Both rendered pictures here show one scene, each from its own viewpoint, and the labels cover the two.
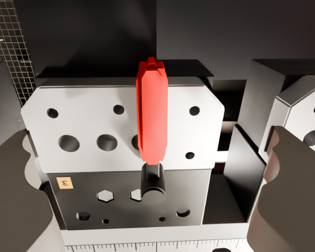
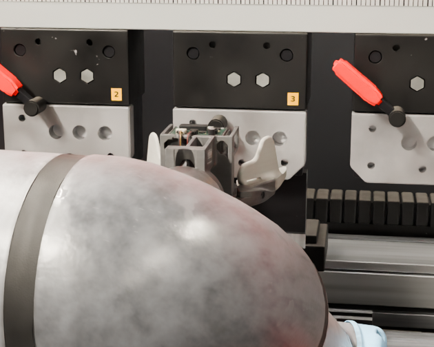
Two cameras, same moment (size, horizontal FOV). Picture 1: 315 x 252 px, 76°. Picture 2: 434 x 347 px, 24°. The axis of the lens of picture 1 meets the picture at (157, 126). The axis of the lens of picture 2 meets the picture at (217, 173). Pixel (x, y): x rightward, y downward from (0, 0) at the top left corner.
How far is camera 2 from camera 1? 102 cm
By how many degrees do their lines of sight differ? 44
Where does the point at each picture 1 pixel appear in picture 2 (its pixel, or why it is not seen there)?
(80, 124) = not seen: hidden behind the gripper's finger
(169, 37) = not seen: hidden behind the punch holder
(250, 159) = (134, 90)
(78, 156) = (275, 127)
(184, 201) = (193, 68)
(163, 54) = not seen: hidden behind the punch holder
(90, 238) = (287, 16)
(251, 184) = (131, 72)
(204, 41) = (164, 70)
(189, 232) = (184, 18)
